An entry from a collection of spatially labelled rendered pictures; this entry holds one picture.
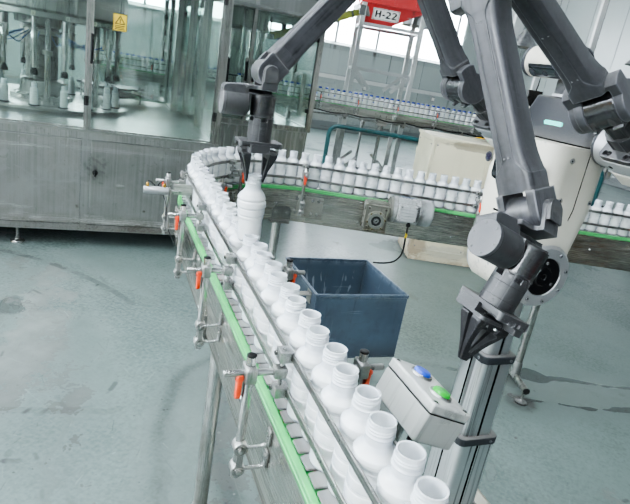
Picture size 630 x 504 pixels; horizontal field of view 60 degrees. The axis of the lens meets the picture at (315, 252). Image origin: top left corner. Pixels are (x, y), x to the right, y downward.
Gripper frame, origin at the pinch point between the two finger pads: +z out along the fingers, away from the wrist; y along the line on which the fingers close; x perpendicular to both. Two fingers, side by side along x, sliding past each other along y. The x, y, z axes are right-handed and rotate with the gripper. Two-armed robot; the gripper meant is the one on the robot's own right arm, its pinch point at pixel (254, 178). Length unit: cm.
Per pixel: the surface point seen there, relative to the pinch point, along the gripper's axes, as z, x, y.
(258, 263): 14.7, 19.0, 1.9
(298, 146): 63, -489, -182
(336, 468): 25, 72, 3
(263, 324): 23.1, 31.5, 3.0
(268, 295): 16.8, 31.0, 2.6
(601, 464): 131, -23, -195
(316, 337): 13, 55, 1
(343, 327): 46, -9, -36
